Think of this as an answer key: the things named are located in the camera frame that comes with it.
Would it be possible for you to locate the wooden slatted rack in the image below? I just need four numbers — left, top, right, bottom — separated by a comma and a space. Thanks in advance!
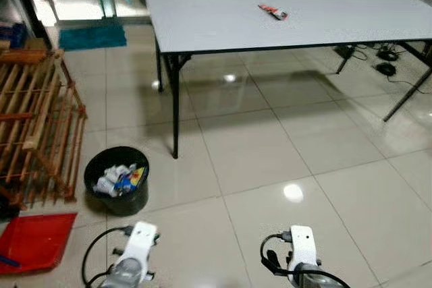
0, 48, 88, 209

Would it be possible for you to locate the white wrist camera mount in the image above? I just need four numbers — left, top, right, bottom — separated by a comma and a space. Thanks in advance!
288, 225, 319, 272
120, 221, 160, 274

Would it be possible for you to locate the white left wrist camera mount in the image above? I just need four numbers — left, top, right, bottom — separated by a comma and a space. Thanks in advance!
120, 221, 160, 274

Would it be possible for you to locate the colourful blue snack packet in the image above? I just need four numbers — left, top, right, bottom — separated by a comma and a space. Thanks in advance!
115, 167, 146, 196

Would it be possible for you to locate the crumpled white paper trash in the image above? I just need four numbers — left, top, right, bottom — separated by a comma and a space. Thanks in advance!
93, 164, 134, 198

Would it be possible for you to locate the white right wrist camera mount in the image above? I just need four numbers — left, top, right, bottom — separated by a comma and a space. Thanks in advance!
288, 225, 319, 272

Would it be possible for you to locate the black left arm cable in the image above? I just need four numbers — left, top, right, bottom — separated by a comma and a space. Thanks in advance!
81, 226, 136, 288

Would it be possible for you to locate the blue printed carton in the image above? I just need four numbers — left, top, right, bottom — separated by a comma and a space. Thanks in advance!
0, 22, 28, 50

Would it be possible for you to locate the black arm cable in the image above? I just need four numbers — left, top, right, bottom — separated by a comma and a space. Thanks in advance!
81, 226, 136, 288
260, 231, 346, 288

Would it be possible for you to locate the white folding table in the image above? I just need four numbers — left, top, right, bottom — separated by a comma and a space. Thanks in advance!
139, 0, 432, 160

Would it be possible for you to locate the teal floor mat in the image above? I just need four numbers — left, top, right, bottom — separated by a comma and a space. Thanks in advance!
58, 24, 128, 51

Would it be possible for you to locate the black power adapter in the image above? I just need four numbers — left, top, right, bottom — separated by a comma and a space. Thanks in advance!
376, 47, 400, 62
375, 63, 398, 77

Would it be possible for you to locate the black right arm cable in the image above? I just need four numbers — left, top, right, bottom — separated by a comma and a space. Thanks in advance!
260, 231, 346, 288

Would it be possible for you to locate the red snack wrapper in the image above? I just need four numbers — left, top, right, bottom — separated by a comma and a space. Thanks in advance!
257, 3, 290, 21

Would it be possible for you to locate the black round rubbish bin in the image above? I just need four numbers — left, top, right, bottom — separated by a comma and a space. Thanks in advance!
84, 146, 151, 217

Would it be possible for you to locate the red plastic tray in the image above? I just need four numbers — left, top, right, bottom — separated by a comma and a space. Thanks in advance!
0, 212, 78, 276

